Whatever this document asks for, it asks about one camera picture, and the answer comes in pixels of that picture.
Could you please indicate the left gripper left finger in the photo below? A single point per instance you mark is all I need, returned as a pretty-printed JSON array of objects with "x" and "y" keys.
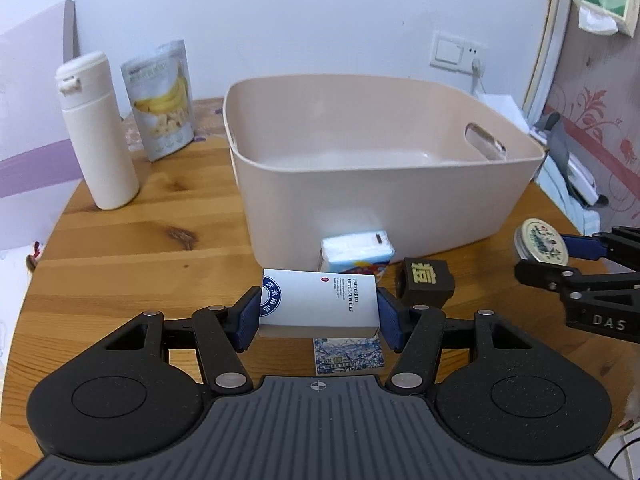
[{"x": 221, "y": 334}]

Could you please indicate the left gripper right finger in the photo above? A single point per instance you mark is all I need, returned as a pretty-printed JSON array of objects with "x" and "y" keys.
[{"x": 416, "y": 336}]

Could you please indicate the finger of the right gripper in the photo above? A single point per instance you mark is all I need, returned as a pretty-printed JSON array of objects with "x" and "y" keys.
[
  {"x": 622, "y": 288},
  {"x": 621, "y": 245}
]

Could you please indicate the round metal balm tin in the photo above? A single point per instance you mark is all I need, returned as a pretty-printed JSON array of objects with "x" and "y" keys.
[{"x": 539, "y": 241}]

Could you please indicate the white card box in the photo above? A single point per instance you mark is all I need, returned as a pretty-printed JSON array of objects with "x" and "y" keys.
[{"x": 300, "y": 304}]

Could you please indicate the light blue bed sheet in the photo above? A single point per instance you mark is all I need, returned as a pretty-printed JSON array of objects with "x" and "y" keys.
[{"x": 551, "y": 182}]

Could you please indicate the black cube gold character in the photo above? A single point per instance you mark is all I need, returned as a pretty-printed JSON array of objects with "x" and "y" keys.
[{"x": 424, "y": 281}]

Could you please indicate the blue patterned card box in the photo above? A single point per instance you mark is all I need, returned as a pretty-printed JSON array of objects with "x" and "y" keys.
[{"x": 348, "y": 356}]

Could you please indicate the blue white tissue pack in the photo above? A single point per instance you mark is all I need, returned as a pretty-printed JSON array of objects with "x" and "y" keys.
[{"x": 357, "y": 253}]

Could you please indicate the beige plastic storage basket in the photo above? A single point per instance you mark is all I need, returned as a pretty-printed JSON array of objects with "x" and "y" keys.
[{"x": 316, "y": 156}]

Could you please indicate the pink leaning board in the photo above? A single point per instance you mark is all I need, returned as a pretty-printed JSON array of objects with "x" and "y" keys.
[{"x": 39, "y": 169}]

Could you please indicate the banana chips snack pouch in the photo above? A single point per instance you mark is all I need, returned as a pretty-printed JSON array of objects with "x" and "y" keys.
[{"x": 159, "y": 92}]

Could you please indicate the cream thermos bottle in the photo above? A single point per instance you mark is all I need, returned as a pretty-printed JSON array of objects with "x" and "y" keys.
[{"x": 85, "y": 88}]

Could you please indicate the white device with grey strap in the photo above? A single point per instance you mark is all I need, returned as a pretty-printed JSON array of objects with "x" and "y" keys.
[{"x": 579, "y": 181}]

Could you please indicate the white wall switch socket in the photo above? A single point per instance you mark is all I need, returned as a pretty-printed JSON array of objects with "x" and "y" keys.
[{"x": 457, "y": 54}]

